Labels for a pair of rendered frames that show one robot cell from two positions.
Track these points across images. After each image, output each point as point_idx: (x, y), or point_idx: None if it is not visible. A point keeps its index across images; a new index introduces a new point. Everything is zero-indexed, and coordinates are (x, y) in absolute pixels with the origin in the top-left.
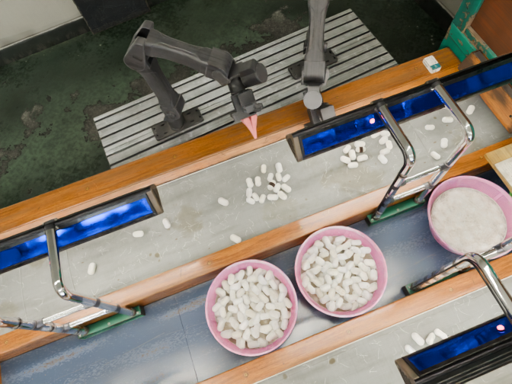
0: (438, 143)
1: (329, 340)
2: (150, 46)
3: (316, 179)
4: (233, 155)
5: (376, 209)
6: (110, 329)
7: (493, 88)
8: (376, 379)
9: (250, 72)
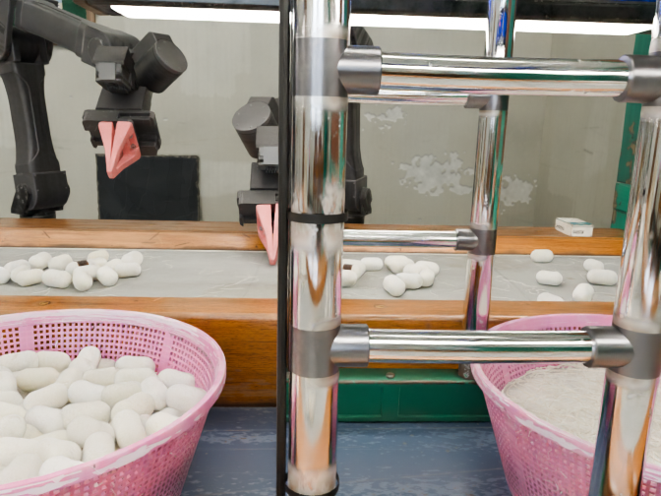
0: (569, 300)
1: None
2: (22, 1)
3: (199, 286)
4: (66, 242)
5: (288, 288)
6: None
7: (631, 15)
8: None
9: (149, 42)
